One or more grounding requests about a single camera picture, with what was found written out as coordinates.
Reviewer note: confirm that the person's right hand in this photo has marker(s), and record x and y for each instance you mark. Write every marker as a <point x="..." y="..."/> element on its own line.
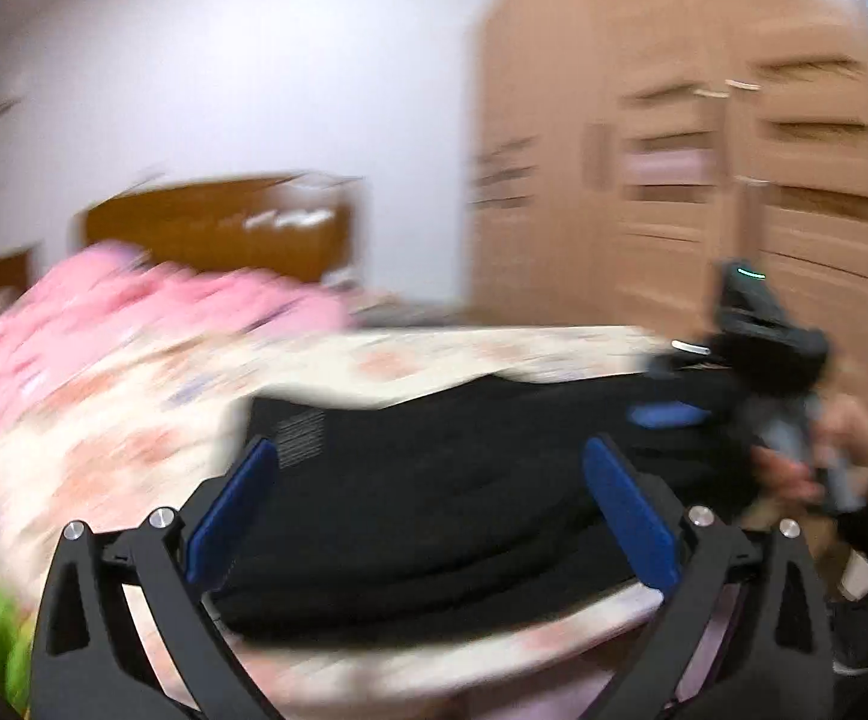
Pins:
<point x="838" y="432"/>

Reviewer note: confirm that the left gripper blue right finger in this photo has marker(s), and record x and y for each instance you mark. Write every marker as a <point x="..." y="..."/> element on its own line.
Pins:
<point x="742" y="630"/>

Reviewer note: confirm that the brown wooden headboard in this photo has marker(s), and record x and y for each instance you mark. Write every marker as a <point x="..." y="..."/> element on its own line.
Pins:
<point x="300" y="225"/>

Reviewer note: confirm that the floral bed sheet mattress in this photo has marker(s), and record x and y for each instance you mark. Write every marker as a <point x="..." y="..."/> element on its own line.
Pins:
<point x="146" y="423"/>

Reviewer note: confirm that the brown wooden nightstand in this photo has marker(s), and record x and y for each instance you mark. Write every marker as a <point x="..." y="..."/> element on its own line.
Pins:
<point x="17" y="270"/>

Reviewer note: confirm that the pink quilt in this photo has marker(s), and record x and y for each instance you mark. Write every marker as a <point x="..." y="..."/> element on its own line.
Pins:
<point x="105" y="296"/>

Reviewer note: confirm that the black pants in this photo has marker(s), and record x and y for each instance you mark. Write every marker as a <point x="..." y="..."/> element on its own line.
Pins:
<point x="461" y="513"/>

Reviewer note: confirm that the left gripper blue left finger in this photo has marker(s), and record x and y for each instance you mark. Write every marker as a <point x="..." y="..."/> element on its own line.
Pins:
<point x="88" y="659"/>

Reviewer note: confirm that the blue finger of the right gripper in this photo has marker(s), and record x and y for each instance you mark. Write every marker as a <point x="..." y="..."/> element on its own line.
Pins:
<point x="666" y="415"/>

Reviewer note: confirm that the light wooden wardrobe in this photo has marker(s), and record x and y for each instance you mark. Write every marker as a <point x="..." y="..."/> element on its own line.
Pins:
<point x="626" y="148"/>

